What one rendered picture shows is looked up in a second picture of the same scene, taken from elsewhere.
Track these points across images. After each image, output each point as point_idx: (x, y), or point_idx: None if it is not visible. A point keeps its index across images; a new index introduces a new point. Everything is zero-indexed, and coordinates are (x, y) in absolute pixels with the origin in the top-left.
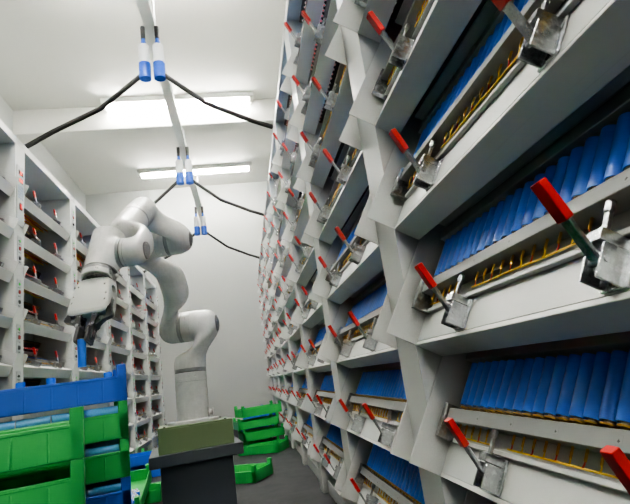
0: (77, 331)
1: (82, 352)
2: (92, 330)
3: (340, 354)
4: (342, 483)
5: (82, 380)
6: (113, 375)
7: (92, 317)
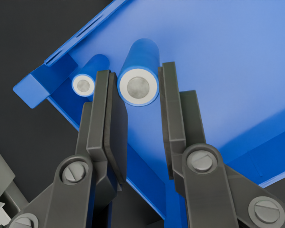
0: (166, 108)
1: (129, 54)
2: (81, 133)
3: None
4: None
5: (113, 0)
6: (180, 220)
7: (74, 215)
